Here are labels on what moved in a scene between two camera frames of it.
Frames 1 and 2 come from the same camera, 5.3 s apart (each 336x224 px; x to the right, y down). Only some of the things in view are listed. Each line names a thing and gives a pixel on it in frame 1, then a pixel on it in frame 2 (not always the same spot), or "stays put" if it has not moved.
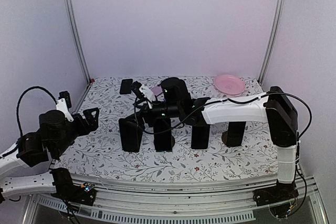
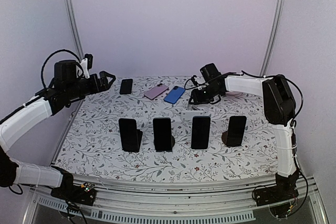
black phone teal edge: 163,136 stays put
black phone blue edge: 200,137 stays put
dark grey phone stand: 172,141 stays put
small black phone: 125,86 stays put
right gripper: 147,107 → 197,97
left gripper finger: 91,117 → 104,84
